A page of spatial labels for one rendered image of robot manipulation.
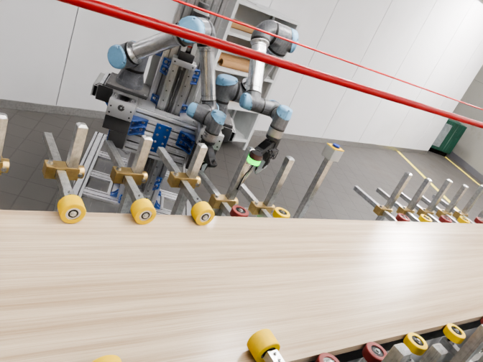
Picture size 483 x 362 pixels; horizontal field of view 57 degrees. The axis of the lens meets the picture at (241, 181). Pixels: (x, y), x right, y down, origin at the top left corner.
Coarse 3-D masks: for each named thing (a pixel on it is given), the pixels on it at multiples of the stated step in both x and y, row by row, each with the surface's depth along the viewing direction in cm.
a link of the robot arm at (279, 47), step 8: (280, 24) 219; (280, 32) 217; (288, 32) 219; (296, 32) 222; (272, 40) 219; (280, 40) 219; (296, 40) 222; (272, 48) 225; (280, 48) 223; (288, 48) 224; (280, 56) 227; (264, 72) 237; (240, 88) 247; (240, 96) 248
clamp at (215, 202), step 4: (212, 196) 205; (220, 196) 207; (224, 196) 209; (212, 200) 205; (216, 200) 203; (220, 200) 204; (224, 200) 205; (228, 200) 206; (232, 200) 208; (236, 200) 211; (212, 204) 205; (216, 204) 204; (220, 204) 205; (232, 204) 209; (236, 204) 211; (216, 208) 206; (220, 208) 207
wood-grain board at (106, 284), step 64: (0, 256) 120; (64, 256) 129; (128, 256) 140; (192, 256) 153; (256, 256) 169; (320, 256) 188; (384, 256) 212; (448, 256) 244; (0, 320) 103; (64, 320) 110; (128, 320) 118; (192, 320) 127; (256, 320) 138; (320, 320) 150; (384, 320) 165; (448, 320) 184
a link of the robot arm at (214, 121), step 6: (210, 114) 214; (216, 114) 211; (222, 114) 213; (210, 120) 213; (216, 120) 212; (222, 120) 213; (210, 126) 214; (216, 126) 214; (222, 126) 217; (210, 132) 215; (216, 132) 215
